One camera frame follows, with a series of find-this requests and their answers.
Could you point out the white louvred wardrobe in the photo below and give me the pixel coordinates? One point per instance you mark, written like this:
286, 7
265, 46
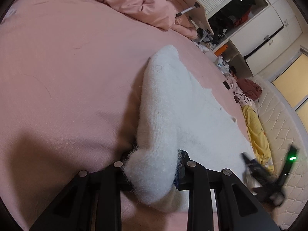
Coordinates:
259, 26

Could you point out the white tube bottle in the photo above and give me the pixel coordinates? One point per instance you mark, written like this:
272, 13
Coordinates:
220, 62

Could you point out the yellow cartoon print blanket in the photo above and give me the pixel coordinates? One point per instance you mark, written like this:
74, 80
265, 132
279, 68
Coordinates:
257, 130

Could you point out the window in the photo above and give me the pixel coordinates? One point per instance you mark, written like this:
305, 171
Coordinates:
288, 81

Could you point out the white padded headboard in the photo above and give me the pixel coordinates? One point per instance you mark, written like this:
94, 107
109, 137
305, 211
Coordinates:
276, 115

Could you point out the dark red cloth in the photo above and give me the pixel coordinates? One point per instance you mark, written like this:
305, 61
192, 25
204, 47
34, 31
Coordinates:
250, 86

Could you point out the white fluffy cardigan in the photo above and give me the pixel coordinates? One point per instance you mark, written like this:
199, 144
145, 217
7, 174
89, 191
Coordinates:
180, 113

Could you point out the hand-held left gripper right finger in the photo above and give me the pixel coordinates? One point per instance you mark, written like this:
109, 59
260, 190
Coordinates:
192, 178

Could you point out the white folding lap table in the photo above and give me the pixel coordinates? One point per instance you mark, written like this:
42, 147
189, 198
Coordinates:
204, 16

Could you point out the pink duvet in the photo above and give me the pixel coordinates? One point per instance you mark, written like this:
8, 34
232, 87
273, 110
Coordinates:
134, 2

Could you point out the orange bottle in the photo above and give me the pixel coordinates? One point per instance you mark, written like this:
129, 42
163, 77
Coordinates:
221, 50

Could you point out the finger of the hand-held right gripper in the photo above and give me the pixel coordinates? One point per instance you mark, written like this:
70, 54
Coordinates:
256, 167

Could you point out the pink bed sheet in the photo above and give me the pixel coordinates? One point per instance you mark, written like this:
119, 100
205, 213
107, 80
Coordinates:
60, 65

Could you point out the small black box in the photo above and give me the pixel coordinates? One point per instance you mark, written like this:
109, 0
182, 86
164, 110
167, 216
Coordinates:
226, 85

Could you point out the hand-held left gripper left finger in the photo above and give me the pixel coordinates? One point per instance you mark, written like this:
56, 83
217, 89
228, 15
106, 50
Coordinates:
108, 178

